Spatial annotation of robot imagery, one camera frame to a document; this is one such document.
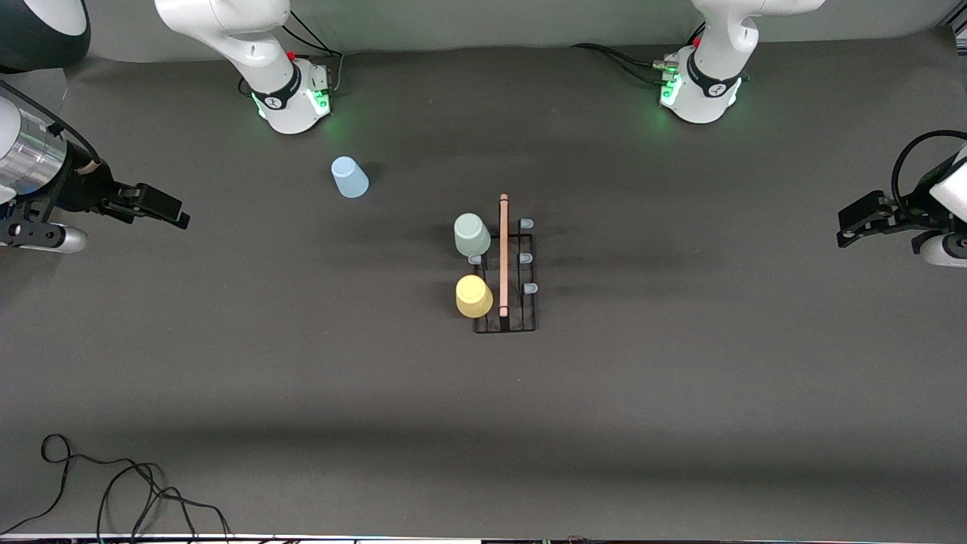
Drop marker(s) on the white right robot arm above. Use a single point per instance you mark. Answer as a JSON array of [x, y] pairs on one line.
[[249, 45]]

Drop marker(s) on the dark grey table cloth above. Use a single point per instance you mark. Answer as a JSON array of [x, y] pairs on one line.
[[680, 415]]

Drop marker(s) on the light blue plastic cup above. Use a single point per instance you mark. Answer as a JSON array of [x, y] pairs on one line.
[[349, 180]]

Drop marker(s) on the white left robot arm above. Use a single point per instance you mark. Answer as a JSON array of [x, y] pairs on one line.
[[710, 68]]

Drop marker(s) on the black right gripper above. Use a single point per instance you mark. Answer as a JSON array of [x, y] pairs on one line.
[[81, 190]]

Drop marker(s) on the aluminium frame rail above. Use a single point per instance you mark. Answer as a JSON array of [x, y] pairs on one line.
[[959, 29]]

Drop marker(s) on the pale green plastic cup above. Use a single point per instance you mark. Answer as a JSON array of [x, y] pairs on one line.
[[472, 236]]

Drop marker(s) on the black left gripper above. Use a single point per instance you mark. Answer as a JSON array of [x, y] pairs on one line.
[[904, 218]]

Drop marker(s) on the yellow plastic cup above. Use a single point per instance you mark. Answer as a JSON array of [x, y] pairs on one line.
[[474, 297]]

